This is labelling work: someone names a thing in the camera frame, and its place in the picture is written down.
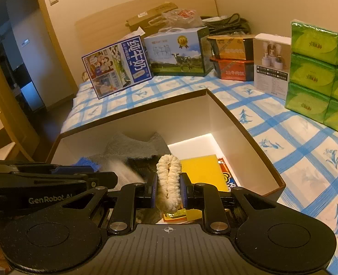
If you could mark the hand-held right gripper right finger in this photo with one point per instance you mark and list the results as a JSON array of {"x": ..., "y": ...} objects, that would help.
[{"x": 183, "y": 189}]

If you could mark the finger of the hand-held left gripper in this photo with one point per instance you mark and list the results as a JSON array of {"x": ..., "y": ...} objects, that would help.
[
  {"x": 42, "y": 200},
  {"x": 71, "y": 169}
]

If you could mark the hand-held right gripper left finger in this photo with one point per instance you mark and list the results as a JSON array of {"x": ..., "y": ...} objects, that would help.
[{"x": 154, "y": 189}]

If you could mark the cream chenille scrunchie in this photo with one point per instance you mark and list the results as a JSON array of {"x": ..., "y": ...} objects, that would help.
[{"x": 169, "y": 183}]

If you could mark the grey towel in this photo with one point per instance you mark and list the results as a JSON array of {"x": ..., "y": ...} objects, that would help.
[{"x": 134, "y": 147}]

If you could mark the white cardboard box brown rim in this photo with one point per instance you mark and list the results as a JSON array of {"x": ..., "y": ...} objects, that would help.
[{"x": 243, "y": 149}]

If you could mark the blue fluffy cloth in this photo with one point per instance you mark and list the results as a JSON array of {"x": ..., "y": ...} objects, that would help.
[{"x": 87, "y": 161}]

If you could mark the yellow flat packet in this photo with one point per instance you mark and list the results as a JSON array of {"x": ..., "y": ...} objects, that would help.
[{"x": 203, "y": 172}]

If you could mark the gold packet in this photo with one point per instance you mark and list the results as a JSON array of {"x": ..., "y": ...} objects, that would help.
[{"x": 176, "y": 216}]

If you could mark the blue milk carton box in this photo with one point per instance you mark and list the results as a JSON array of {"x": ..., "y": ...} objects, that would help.
[{"x": 117, "y": 68}]

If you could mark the cow print milk box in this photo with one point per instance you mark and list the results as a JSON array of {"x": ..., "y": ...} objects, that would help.
[{"x": 171, "y": 54}]

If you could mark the wooden headboard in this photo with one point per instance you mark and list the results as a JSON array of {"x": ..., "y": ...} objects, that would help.
[{"x": 106, "y": 25}]

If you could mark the white product box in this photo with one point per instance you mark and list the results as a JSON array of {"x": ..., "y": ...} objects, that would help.
[{"x": 272, "y": 68}]

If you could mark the white paper slip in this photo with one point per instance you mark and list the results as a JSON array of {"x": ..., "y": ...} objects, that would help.
[{"x": 137, "y": 31}]

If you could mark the clear plastic bag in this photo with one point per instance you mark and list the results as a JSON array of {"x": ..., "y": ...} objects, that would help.
[{"x": 183, "y": 17}]

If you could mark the stack of green tissue packs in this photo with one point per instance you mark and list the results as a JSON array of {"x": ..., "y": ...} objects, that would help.
[{"x": 312, "y": 71}]

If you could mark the wall switch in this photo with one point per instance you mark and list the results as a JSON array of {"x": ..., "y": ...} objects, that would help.
[{"x": 53, "y": 0}]

